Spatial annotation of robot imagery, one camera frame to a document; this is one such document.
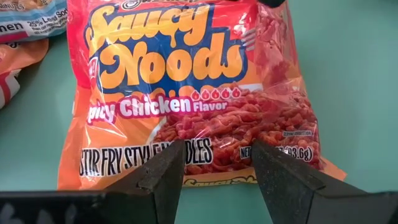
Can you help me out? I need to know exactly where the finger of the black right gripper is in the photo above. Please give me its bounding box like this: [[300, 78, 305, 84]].
[[257, 0, 289, 9]]

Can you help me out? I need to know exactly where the blue less sodium ramen packet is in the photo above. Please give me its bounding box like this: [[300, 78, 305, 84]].
[[0, 0, 68, 44]]

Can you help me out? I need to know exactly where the orange pink noodle packet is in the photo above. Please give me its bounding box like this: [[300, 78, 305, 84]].
[[0, 39, 50, 110]]

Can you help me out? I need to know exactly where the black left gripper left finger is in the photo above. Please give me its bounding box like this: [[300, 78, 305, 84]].
[[0, 139, 187, 224]]

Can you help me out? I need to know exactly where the orange Saucy Noods packet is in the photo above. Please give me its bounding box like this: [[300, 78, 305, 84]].
[[57, 0, 348, 191]]

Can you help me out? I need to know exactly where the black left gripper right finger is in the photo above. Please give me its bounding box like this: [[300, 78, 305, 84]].
[[251, 139, 398, 224]]

